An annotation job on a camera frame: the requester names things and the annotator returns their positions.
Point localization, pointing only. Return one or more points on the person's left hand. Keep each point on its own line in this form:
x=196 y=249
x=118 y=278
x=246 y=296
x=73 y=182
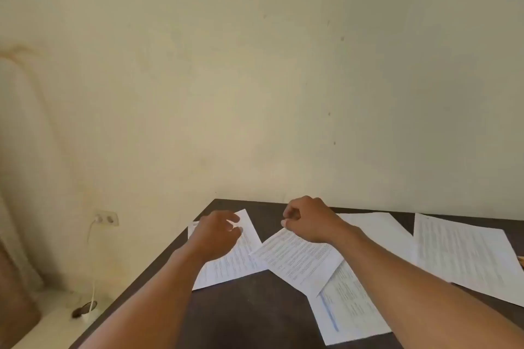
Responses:
x=213 y=236

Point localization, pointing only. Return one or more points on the person's right hand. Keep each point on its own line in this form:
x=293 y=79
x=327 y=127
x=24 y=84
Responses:
x=315 y=220

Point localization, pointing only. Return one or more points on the white paper with blue print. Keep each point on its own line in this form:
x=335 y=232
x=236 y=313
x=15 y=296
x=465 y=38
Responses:
x=348 y=312

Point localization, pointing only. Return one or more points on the person's right forearm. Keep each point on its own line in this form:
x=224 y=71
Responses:
x=409 y=299

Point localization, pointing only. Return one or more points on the person's left forearm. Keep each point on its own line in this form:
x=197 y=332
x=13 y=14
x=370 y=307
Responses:
x=155 y=308

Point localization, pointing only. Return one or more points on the white wall socket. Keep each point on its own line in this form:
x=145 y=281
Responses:
x=108 y=218

